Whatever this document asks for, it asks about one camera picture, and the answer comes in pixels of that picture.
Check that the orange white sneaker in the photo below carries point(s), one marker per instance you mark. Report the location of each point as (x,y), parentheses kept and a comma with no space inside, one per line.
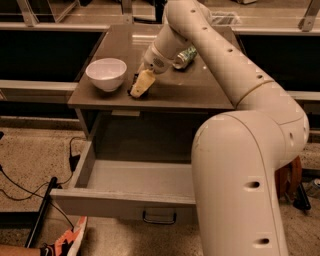
(69,243)

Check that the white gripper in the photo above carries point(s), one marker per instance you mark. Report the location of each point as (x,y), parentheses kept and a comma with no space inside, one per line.
(157,63)

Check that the black drawer handle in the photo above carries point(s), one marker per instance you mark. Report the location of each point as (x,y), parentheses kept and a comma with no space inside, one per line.
(159,219)

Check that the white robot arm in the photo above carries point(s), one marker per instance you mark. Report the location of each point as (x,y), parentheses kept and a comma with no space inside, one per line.
(236,154)

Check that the black power adapter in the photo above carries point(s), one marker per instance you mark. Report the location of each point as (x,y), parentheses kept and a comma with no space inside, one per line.
(73,161)

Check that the person's bare leg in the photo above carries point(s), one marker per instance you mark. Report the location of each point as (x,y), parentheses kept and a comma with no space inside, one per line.
(6,250)

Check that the black object beside backpack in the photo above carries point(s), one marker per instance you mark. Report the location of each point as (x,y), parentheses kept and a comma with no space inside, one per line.
(301,200)

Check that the open grey top drawer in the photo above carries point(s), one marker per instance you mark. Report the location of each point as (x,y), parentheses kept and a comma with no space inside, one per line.
(134,164)

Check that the black metal stand bar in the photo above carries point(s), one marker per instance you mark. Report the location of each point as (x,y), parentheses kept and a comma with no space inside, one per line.
(40,215)

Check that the orange backpack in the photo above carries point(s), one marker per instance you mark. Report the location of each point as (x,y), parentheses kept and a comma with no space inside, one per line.
(288,178)

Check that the white ceramic bowl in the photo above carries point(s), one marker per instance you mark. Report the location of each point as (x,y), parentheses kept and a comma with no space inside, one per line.
(107,74)

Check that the green soda can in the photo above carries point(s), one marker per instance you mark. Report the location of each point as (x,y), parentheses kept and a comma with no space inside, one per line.
(184,58)

